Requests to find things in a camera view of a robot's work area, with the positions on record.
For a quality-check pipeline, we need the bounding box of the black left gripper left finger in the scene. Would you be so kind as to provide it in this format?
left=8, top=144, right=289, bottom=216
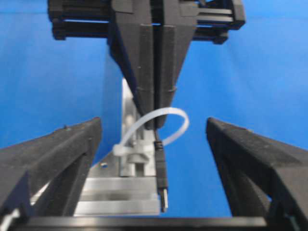
left=0, top=117, right=102, bottom=231

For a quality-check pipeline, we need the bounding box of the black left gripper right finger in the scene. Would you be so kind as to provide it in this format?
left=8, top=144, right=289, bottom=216
left=206, top=117, right=308, bottom=231

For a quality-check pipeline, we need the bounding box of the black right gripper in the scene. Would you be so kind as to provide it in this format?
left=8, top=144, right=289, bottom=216
left=47, top=0, right=246, bottom=116

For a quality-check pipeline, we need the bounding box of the black USB cable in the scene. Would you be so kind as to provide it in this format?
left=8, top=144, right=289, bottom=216
left=154, top=128, right=169, bottom=213

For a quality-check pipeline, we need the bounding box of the white zip tie loop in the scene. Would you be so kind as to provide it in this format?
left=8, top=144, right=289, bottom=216
left=113, top=107, right=190, bottom=159

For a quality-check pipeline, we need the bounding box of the silver loop mounting block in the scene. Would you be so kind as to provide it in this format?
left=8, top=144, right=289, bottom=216
left=72, top=77, right=161, bottom=217

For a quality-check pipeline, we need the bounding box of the blue table mat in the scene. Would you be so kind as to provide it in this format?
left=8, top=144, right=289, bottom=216
left=0, top=0, right=308, bottom=217

